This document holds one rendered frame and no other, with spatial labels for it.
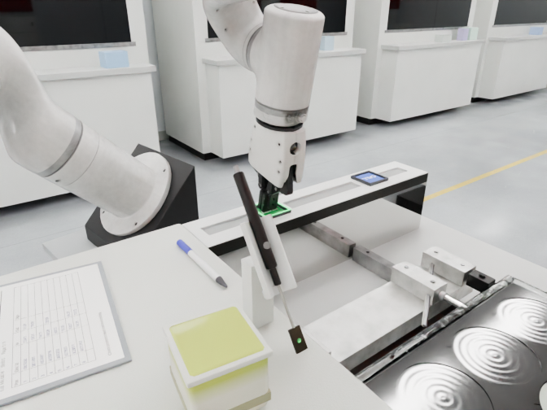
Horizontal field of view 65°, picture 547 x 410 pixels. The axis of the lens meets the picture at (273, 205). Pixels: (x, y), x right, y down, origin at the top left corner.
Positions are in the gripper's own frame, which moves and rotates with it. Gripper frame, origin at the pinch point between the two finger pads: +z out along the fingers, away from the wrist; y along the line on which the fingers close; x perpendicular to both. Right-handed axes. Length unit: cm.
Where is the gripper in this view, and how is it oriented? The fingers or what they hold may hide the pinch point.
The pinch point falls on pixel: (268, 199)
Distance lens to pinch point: 75.8
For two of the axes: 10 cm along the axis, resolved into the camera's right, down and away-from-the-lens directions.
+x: -8.1, 2.5, -5.3
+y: -5.8, -5.2, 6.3
